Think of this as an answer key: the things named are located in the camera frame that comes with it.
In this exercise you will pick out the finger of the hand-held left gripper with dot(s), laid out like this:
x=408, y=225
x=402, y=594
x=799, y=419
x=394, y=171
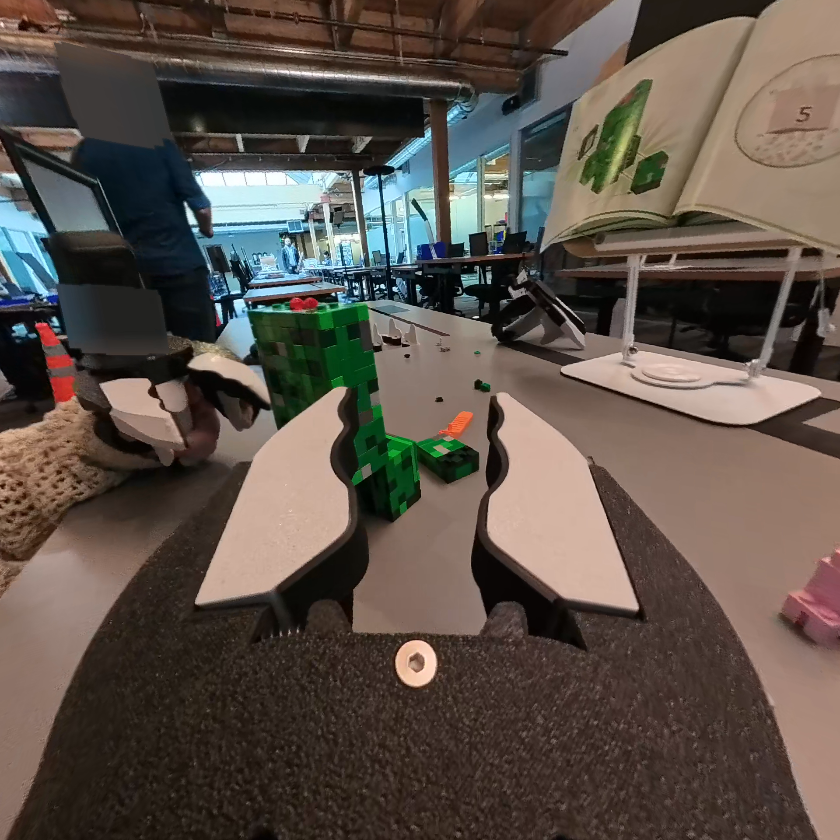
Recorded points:
x=229, y=377
x=134, y=407

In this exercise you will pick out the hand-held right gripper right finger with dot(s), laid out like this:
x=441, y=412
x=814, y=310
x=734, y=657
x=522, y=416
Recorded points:
x=558, y=525

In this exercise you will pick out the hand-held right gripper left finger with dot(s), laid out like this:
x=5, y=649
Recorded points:
x=282, y=525

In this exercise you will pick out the green lego creeper figure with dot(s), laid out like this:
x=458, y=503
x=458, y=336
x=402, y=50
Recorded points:
x=308, y=354

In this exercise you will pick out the person's left forearm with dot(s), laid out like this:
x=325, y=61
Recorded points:
x=52, y=472

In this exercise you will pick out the orange lego brick separator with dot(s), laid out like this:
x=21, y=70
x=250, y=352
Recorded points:
x=457, y=423

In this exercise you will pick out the white lego piece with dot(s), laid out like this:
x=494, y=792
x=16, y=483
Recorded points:
x=413, y=334

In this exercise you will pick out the pink lego pig figure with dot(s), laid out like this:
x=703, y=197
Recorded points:
x=817, y=604

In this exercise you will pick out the person's left hand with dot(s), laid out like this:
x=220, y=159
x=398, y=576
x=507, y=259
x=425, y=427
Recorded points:
x=203, y=430

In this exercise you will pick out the orange traffic cone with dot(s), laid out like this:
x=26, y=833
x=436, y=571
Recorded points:
x=58, y=374

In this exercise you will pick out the wooden desk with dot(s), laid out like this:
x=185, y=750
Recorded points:
x=295, y=294
x=289, y=281

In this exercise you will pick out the black framed whiteboard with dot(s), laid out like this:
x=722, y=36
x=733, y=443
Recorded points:
x=65, y=190

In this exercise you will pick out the white book stand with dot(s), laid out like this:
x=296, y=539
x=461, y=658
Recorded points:
x=709, y=394

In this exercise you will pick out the spare hand-held gripper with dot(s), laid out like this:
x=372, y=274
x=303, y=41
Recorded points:
x=544, y=321

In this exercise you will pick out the blue storage bin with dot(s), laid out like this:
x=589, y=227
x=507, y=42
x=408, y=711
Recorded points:
x=432, y=250

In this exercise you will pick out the black floor lamp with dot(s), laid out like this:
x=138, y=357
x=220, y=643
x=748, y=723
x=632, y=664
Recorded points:
x=380, y=172

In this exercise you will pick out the open instruction booklet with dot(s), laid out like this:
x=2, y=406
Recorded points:
x=709, y=131

